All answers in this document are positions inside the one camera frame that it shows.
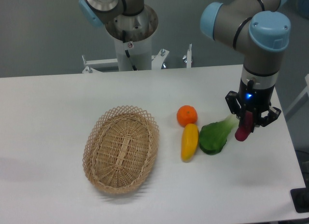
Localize green leafy cabbage toy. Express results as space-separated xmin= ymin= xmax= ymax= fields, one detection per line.
xmin=199 ymin=114 xmax=238 ymax=155

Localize orange tangerine toy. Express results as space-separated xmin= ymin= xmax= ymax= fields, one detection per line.
xmin=176 ymin=105 xmax=198 ymax=127

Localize oval woven wicker basket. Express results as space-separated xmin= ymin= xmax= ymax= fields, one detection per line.
xmin=83 ymin=106 xmax=159 ymax=195

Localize black cable on pedestal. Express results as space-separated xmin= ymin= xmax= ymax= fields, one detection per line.
xmin=122 ymin=30 xmax=138 ymax=71

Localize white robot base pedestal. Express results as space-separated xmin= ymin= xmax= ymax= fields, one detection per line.
xmin=113 ymin=37 xmax=152 ymax=70

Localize yellow mango toy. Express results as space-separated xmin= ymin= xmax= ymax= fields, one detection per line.
xmin=181 ymin=124 xmax=199 ymax=162

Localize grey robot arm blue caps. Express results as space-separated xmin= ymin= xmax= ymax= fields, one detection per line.
xmin=79 ymin=0 xmax=291 ymax=132

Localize white metal mounting frame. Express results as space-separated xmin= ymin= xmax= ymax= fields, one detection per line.
xmin=81 ymin=43 xmax=195 ymax=73

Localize black device at table edge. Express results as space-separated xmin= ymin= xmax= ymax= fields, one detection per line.
xmin=290 ymin=188 xmax=309 ymax=213

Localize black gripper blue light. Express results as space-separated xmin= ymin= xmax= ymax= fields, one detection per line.
xmin=225 ymin=81 xmax=281 ymax=133

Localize purple red sweet potato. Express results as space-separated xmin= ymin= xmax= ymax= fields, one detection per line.
xmin=235 ymin=111 xmax=253 ymax=141

